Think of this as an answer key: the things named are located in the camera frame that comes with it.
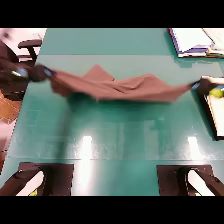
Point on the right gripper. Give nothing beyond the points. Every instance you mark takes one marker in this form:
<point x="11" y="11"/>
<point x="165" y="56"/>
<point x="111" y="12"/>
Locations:
<point x="204" y="86"/>

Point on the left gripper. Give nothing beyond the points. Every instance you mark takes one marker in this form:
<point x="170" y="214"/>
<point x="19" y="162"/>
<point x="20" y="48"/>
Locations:
<point x="38" y="73"/>

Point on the brown shirt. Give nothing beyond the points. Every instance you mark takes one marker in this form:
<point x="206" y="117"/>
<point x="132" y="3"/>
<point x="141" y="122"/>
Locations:
<point x="126" y="87"/>

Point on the black chair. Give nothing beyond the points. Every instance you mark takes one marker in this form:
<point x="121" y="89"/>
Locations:
<point x="30" y="46"/>

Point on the pale garment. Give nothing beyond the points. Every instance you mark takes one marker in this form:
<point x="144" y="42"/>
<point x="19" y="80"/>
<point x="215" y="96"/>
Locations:
<point x="216" y="41"/>

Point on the white garment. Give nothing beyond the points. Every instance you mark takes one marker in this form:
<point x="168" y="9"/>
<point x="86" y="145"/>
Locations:
<point x="191" y="40"/>

